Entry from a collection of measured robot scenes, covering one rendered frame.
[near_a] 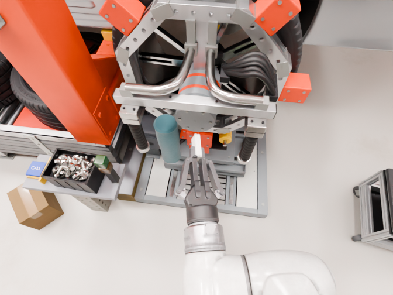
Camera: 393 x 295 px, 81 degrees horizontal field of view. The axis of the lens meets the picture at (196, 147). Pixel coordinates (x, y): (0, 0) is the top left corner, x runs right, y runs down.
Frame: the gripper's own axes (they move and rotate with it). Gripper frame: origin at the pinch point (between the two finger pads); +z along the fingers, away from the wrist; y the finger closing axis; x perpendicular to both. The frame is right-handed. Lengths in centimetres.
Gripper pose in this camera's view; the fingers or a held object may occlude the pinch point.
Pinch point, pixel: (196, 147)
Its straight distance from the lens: 62.5
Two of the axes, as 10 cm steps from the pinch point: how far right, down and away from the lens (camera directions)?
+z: -0.7, -8.7, 4.8
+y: -9.3, -1.1, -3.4
